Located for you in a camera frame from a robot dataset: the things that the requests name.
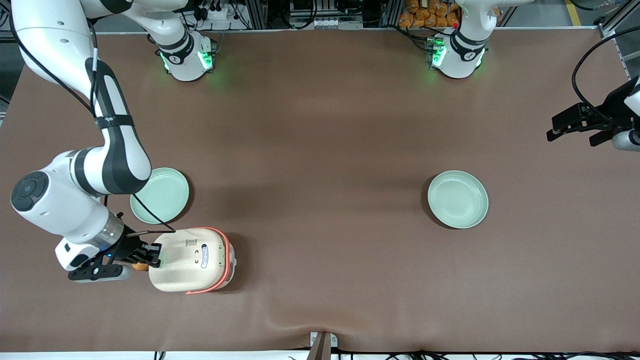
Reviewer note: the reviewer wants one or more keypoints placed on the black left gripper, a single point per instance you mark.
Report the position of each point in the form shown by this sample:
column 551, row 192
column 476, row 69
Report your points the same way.
column 611, row 109

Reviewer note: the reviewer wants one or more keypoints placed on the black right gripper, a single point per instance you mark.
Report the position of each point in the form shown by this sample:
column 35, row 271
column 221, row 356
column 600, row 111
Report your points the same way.
column 131, row 250

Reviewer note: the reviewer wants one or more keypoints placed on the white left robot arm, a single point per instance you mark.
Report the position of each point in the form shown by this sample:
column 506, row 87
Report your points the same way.
column 462, row 47

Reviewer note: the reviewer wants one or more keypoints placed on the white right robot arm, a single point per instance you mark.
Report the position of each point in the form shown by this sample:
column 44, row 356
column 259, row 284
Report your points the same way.
column 125, row 160

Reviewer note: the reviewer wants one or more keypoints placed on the brown bread roll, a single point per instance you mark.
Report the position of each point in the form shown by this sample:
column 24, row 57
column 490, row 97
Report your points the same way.
column 141, row 267

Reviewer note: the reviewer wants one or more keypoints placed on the pale green round plate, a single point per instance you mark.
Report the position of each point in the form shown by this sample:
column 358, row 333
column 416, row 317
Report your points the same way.
column 167, row 196
column 457, row 200

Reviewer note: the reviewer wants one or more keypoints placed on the bag of orange buns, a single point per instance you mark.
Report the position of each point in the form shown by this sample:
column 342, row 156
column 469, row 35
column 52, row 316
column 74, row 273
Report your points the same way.
column 427, row 14

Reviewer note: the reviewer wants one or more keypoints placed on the brown table cover mat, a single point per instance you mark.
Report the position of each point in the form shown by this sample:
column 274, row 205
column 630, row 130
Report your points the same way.
column 325, row 150

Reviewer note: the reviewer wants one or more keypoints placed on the white power strip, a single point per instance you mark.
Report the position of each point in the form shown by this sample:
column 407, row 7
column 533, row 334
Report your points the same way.
column 216, row 10

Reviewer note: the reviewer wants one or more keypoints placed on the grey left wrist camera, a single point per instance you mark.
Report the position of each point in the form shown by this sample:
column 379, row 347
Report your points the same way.
column 627, row 140

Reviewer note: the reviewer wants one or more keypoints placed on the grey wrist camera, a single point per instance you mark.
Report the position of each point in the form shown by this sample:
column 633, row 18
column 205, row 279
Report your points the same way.
column 100, row 273
column 627, row 140

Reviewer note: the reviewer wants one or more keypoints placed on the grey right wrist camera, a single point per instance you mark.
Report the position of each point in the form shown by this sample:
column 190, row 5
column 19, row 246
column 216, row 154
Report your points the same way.
column 100, row 273

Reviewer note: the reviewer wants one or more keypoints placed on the aluminium frame post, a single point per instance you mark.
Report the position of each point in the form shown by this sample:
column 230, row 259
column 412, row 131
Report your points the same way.
column 612, row 20

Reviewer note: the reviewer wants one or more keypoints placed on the metal clamp bracket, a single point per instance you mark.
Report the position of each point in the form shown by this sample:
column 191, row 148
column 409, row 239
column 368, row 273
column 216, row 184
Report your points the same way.
column 322, row 345

